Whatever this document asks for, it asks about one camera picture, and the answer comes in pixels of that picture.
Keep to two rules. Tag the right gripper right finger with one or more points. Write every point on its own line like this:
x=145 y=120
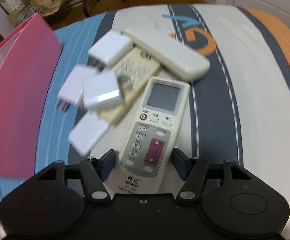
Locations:
x=230 y=196

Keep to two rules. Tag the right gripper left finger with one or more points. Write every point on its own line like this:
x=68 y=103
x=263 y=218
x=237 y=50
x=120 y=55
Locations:
x=54 y=199

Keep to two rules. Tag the white power bank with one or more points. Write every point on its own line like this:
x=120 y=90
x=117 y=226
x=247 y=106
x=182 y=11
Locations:
x=86 y=133

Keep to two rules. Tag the cream Qunda remote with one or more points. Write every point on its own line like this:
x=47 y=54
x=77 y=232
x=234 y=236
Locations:
x=144 y=156

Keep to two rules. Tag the white charger with prongs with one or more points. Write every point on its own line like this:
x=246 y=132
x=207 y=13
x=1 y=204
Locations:
x=71 y=92

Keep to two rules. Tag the small white charger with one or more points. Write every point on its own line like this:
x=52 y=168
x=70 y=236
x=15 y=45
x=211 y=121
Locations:
x=101 y=91

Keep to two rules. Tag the pink storage box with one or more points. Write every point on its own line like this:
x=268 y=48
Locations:
x=28 y=58

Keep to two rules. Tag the long cream remote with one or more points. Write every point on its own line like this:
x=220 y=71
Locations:
x=180 y=59

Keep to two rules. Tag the yellowed TCL remote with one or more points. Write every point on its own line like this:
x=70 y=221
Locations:
x=140 y=66

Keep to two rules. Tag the white charger top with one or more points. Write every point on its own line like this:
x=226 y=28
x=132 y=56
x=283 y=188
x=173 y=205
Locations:
x=109 y=49

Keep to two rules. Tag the silver key bunch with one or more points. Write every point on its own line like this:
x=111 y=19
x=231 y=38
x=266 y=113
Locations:
x=125 y=84

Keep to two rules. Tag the striped bed duvet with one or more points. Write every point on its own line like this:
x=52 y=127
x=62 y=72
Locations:
x=240 y=110

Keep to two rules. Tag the brown paper bag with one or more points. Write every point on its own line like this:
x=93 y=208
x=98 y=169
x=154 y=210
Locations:
x=47 y=7

